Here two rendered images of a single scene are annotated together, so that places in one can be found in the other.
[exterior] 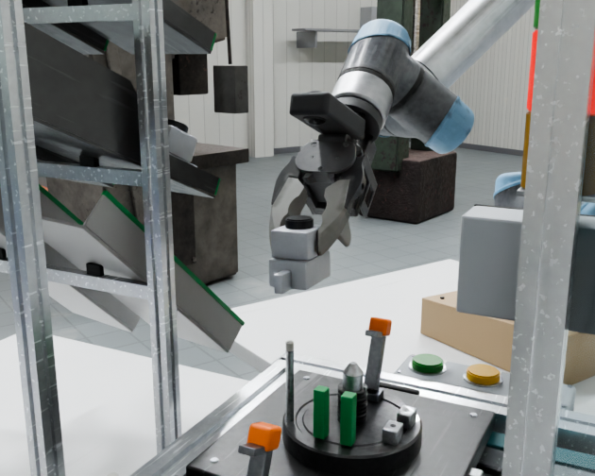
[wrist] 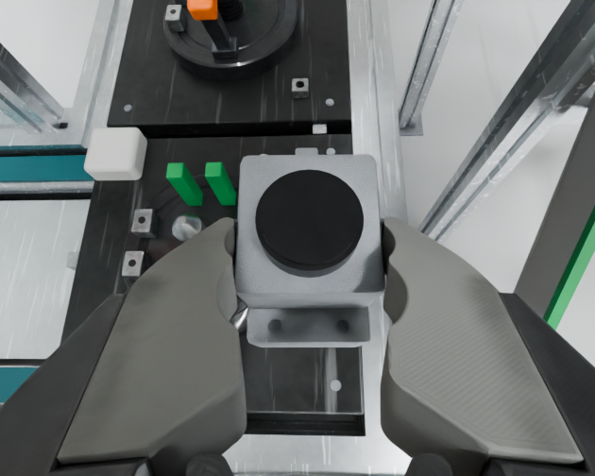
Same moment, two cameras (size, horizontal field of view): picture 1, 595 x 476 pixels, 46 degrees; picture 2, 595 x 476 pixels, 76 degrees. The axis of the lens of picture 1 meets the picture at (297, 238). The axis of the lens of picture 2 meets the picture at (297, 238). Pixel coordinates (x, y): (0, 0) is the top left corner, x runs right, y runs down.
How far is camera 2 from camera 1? 0.77 m
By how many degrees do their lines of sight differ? 95
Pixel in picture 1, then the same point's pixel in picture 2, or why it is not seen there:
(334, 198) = (175, 321)
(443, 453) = (106, 269)
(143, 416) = not seen: hidden behind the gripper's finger
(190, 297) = (553, 243)
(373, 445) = (168, 211)
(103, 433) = not seen: hidden behind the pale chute
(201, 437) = (384, 205)
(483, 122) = not seen: outside the picture
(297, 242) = (276, 167)
